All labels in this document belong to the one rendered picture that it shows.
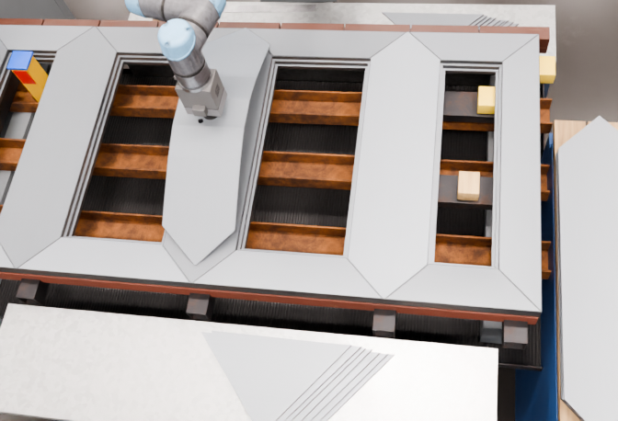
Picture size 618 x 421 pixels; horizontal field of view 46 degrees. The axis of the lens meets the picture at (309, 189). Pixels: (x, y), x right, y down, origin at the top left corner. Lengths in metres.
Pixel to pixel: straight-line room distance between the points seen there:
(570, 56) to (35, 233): 2.08
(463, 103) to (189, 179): 0.73
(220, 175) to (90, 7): 1.93
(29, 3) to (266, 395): 1.57
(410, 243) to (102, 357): 0.78
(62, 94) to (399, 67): 0.91
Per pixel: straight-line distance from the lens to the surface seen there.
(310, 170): 1.97
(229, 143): 1.74
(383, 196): 1.73
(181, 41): 1.53
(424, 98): 1.86
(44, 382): 1.90
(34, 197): 1.98
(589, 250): 1.71
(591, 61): 3.05
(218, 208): 1.72
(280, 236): 1.90
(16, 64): 2.20
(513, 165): 1.78
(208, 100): 1.68
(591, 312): 1.66
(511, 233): 1.70
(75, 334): 1.90
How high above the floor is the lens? 2.40
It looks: 62 degrees down
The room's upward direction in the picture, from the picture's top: 17 degrees counter-clockwise
